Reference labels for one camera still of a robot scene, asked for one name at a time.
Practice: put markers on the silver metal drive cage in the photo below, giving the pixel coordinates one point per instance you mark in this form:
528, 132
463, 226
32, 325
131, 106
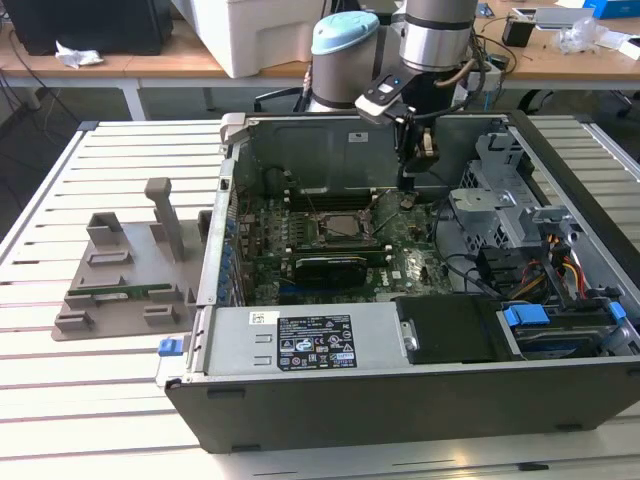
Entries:
480, 200

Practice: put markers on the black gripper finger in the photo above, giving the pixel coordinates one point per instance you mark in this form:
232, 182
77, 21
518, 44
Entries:
407, 160
429, 147

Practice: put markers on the blue drive carrier tab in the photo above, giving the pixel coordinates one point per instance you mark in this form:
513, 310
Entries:
617, 310

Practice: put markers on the black graphics card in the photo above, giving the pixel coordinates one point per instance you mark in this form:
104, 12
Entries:
330, 272

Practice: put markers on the silver power supply unit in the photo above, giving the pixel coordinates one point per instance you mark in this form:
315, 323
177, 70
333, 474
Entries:
230, 345

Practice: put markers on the white case sticker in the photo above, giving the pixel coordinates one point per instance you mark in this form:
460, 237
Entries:
358, 136

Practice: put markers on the flat grey white box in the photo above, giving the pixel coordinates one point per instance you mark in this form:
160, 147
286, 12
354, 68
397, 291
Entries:
562, 17

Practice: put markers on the green RAM stick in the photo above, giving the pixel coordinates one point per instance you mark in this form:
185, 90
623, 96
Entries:
150, 288

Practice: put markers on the black RAM slot bank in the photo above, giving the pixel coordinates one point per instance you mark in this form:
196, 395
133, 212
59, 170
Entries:
330, 200
340, 246

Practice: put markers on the large white box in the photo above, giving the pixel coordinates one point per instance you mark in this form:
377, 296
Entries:
240, 35

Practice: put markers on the black open PC case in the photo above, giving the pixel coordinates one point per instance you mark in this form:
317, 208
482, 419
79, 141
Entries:
400, 415

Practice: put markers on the long wooden desk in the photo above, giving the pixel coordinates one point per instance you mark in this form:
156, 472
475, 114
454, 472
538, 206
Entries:
560, 65

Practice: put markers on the large black monitor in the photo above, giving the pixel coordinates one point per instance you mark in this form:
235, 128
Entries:
90, 25

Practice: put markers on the small black cube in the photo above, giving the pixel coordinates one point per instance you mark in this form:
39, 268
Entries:
517, 31

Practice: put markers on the grey-brown parts rack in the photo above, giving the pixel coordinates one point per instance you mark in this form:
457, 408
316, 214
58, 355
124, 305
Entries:
140, 250

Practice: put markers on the blue case latch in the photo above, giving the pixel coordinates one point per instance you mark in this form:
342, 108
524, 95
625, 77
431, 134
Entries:
168, 347

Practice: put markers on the green motherboard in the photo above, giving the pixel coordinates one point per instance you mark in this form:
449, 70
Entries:
415, 265

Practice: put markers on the crumpled white paper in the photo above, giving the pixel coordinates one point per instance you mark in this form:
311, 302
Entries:
77, 55

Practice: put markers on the hard disk in blue carrier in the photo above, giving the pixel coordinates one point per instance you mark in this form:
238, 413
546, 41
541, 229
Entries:
525, 316

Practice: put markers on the blue cardboard box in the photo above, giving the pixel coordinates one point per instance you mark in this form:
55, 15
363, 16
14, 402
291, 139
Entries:
615, 7

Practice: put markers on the clear plastic bag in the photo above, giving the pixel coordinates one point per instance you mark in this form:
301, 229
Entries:
582, 36

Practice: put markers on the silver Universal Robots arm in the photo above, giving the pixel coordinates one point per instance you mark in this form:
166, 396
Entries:
435, 40

